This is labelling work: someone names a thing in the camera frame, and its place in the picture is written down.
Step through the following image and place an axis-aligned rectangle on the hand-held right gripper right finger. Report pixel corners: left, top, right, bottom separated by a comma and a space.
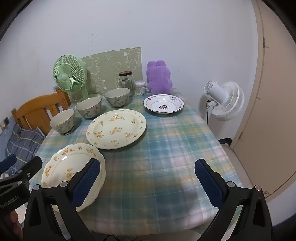
194, 159, 272, 241

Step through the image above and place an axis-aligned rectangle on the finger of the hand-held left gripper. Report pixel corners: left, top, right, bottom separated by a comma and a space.
0, 154, 17, 173
9, 156, 43, 186

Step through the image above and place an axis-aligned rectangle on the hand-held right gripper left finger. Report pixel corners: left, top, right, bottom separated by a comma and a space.
23, 158, 107, 241

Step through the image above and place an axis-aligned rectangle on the scalloped yellow floral plate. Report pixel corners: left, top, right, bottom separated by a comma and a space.
41, 143, 106, 212

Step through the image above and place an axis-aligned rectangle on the grey floral ceramic bowl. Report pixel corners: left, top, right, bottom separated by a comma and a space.
75, 97, 103, 119
50, 109, 75, 136
104, 88, 131, 108

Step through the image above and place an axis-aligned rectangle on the large round yellow floral plate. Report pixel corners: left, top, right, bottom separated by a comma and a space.
86, 109, 147, 150

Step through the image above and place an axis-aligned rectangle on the blue bed sheet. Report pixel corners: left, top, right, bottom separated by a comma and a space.
0, 130, 14, 163

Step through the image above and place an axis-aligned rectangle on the grey plaid pillow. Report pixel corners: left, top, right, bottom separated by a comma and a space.
6, 123, 45, 164

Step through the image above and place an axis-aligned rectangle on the plaid tablecloth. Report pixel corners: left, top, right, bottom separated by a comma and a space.
28, 89, 243, 239

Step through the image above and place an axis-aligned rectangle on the wooden bed headboard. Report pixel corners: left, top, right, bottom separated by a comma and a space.
11, 89, 72, 137

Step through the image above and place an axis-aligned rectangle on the white standing fan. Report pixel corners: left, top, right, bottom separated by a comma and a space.
203, 80, 245, 122

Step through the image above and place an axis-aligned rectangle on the green desk fan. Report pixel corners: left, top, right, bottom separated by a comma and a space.
53, 54, 102, 103

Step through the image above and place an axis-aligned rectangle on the glass jar with dark lid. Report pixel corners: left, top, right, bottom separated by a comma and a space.
118, 71, 136, 97

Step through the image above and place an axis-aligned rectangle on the clear cotton swab container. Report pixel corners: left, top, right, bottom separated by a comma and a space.
135, 81, 147, 96

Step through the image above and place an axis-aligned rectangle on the beige door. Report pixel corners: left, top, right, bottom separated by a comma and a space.
231, 0, 296, 202

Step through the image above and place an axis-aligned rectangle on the purple plush toy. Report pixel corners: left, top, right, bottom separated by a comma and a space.
146, 60, 174, 95

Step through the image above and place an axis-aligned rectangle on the green printed mat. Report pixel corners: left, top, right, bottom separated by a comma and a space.
80, 47, 142, 95

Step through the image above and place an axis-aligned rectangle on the white fan black cable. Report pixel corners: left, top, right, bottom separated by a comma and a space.
205, 100, 212, 126

